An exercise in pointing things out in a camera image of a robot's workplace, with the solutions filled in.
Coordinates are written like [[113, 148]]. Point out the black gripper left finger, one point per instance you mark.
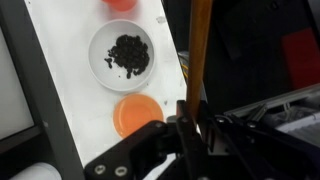
[[150, 140]]

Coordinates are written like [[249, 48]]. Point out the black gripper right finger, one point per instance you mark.
[[253, 150]]

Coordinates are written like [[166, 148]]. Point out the white bowl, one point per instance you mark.
[[103, 70]]

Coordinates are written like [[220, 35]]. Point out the wooden spoon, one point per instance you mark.
[[198, 50]]

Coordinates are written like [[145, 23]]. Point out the orange plastic plate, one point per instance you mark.
[[136, 113]]

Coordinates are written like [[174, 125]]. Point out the black beans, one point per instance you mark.
[[131, 55]]

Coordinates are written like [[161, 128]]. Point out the white mug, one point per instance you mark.
[[36, 171]]

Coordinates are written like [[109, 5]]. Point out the translucent orange plastic cup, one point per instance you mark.
[[120, 4]]

